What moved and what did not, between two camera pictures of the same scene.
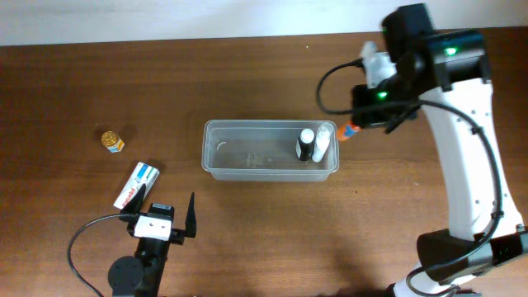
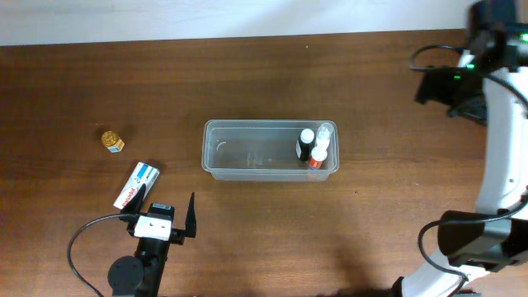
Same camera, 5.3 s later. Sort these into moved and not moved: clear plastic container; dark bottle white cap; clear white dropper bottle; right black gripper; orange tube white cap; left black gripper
Moved: orange tube white cap; right black gripper
Not moved: dark bottle white cap; clear plastic container; left black gripper; clear white dropper bottle
